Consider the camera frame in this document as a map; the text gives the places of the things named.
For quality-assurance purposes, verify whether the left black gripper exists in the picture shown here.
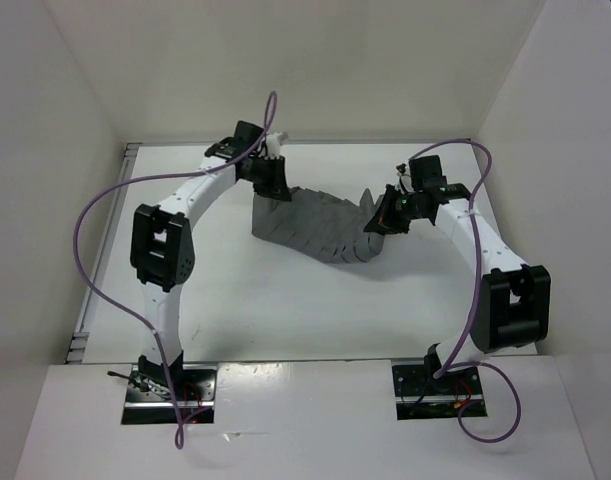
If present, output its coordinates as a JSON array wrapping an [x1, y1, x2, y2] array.
[[242, 154, 292, 202]]

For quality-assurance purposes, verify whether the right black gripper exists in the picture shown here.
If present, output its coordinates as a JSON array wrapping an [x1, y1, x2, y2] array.
[[365, 184, 426, 235]]

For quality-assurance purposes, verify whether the grey pleated skirt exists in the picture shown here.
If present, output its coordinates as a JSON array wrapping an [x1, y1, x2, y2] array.
[[251, 187, 385, 264]]

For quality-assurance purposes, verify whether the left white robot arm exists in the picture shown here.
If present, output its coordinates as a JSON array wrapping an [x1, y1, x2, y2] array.
[[130, 121, 291, 400]]

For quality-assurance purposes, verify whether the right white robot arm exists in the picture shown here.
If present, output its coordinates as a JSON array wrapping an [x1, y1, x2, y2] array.
[[364, 155, 551, 393]]

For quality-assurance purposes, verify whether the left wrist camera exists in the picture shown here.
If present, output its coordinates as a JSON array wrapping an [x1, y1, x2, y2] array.
[[264, 132, 289, 159]]

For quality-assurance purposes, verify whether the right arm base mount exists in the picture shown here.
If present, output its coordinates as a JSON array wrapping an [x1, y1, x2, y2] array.
[[391, 360, 487, 421]]

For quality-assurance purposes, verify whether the aluminium table edge rail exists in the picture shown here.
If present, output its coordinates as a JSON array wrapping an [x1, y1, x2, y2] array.
[[64, 143, 141, 365]]

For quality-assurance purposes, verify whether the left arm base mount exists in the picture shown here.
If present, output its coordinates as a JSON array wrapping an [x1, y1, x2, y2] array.
[[107, 364, 217, 425]]

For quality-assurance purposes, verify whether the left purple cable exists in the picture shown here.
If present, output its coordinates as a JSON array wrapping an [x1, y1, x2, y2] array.
[[72, 90, 279, 450]]

